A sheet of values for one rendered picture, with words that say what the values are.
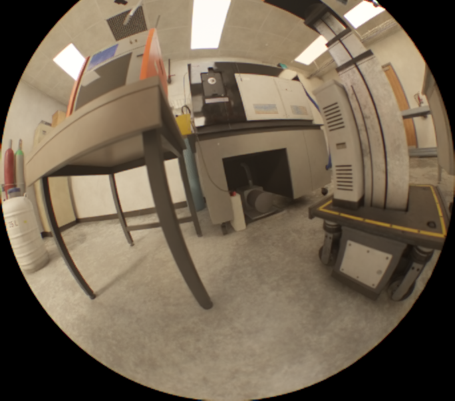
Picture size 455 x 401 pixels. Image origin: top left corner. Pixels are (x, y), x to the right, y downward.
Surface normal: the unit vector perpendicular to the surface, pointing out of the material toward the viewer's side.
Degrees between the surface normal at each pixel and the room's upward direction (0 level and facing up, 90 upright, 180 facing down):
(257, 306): 0
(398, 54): 90
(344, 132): 90
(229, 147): 90
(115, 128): 90
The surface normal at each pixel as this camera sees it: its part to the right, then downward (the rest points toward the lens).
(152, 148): 0.22, 0.01
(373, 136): -0.95, 0.20
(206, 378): -0.19, -0.98
